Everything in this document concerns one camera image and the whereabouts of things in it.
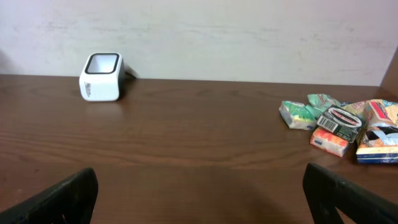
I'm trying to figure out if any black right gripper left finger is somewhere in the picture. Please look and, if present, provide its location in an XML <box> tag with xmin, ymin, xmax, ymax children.
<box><xmin>1</xmin><ymin>167</ymin><xmax>98</xmax><ymax>223</ymax></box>

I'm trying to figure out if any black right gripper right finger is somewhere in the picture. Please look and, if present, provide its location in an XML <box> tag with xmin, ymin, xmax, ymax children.
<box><xmin>302</xmin><ymin>163</ymin><xmax>397</xmax><ymax>224</ymax></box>

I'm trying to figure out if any orange small packet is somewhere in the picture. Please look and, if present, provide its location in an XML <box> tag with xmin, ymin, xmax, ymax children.
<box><xmin>310</xmin><ymin>127</ymin><xmax>349</xmax><ymax>157</ymax></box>

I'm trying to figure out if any yellow snack bag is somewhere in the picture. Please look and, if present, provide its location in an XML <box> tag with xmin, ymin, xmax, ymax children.
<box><xmin>343</xmin><ymin>99</ymin><xmax>397</xmax><ymax>164</ymax></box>

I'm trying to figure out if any round label dark packet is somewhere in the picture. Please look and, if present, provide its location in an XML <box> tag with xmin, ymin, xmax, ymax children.
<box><xmin>317</xmin><ymin>105</ymin><xmax>364</xmax><ymax>142</ymax></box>

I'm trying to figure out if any green tissue pack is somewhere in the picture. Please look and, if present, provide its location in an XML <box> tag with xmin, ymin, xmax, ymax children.
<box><xmin>279</xmin><ymin>101</ymin><xmax>317</xmax><ymax>131</ymax></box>

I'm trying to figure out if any teal snack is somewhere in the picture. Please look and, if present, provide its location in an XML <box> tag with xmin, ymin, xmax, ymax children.
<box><xmin>305</xmin><ymin>94</ymin><xmax>341</xmax><ymax>119</ymax></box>

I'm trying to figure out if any white barcode scanner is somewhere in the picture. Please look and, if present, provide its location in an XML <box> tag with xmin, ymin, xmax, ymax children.
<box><xmin>79</xmin><ymin>52</ymin><xmax>125</xmax><ymax>101</ymax></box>

